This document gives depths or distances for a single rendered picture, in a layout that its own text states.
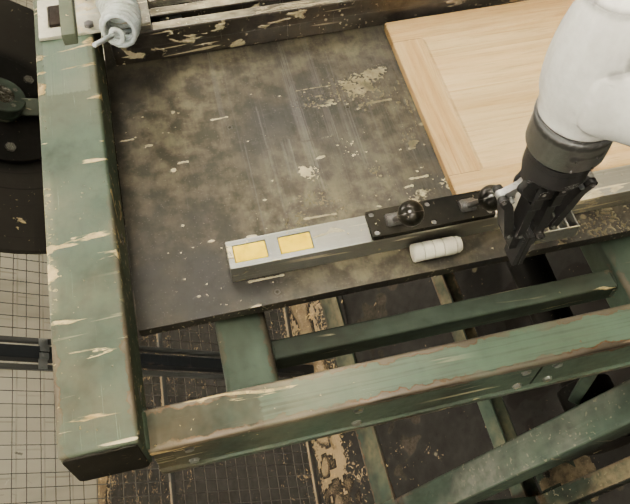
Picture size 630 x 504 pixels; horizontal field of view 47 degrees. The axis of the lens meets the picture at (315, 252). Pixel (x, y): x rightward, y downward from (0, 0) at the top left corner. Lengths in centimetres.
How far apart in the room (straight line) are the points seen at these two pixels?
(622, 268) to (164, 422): 76
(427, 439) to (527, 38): 194
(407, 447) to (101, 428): 230
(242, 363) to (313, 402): 16
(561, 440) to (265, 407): 90
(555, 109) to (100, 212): 66
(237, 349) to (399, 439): 212
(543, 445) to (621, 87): 116
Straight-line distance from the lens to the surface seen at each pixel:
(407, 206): 101
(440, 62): 141
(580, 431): 171
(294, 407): 99
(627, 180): 129
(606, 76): 72
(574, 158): 81
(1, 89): 185
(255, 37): 144
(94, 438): 95
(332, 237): 112
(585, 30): 71
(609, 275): 129
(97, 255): 107
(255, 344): 112
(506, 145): 130
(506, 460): 182
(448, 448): 300
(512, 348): 106
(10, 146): 178
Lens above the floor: 223
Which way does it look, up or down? 37 degrees down
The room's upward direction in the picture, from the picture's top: 79 degrees counter-clockwise
